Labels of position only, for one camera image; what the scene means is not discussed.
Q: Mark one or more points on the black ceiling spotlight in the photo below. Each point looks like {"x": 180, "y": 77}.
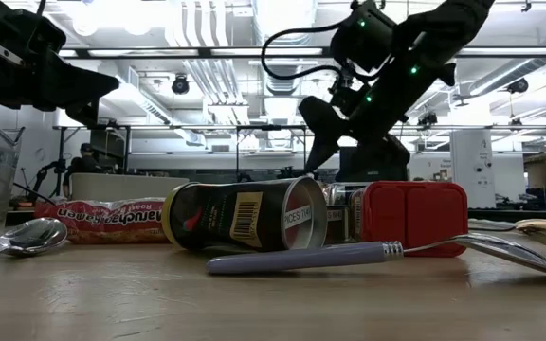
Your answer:
{"x": 518, "y": 85}
{"x": 427, "y": 119}
{"x": 180, "y": 84}

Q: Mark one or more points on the clear glass spice jar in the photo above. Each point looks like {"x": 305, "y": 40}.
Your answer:
{"x": 341, "y": 194}

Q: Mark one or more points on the black overhead light bar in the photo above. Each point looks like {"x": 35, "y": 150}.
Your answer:
{"x": 82, "y": 53}

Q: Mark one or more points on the black monitor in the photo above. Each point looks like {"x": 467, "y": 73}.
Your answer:
{"x": 351, "y": 166}

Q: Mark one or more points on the all-metal spoon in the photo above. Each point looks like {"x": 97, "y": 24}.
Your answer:
{"x": 31, "y": 237}

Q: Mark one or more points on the white plastic bin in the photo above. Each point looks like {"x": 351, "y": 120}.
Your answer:
{"x": 126, "y": 187}

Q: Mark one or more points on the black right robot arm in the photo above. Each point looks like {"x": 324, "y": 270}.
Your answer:
{"x": 453, "y": 19}

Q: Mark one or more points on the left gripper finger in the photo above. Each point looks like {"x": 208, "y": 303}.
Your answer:
{"x": 83, "y": 87}
{"x": 83, "y": 113}

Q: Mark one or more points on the red ramen noodle packet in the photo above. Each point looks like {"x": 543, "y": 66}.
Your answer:
{"x": 112, "y": 222}

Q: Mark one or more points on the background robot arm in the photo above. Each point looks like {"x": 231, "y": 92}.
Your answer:
{"x": 45, "y": 177}

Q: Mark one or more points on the white column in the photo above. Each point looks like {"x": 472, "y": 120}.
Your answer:
{"x": 472, "y": 166}

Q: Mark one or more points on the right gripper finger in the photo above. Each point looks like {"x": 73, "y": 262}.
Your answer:
{"x": 389, "y": 158}
{"x": 322, "y": 128}

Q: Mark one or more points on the black spice can yellow lid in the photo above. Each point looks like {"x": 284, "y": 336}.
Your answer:
{"x": 225, "y": 215}

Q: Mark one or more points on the red lidded spice jar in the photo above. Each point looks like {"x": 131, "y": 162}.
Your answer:
{"x": 410, "y": 218}

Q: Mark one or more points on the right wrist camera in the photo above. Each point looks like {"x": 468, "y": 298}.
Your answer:
{"x": 363, "y": 40}

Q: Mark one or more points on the background black rig frame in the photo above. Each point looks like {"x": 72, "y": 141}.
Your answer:
{"x": 237, "y": 156}

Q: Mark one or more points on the green spice tin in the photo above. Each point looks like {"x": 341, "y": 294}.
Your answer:
{"x": 335, "y": 225}

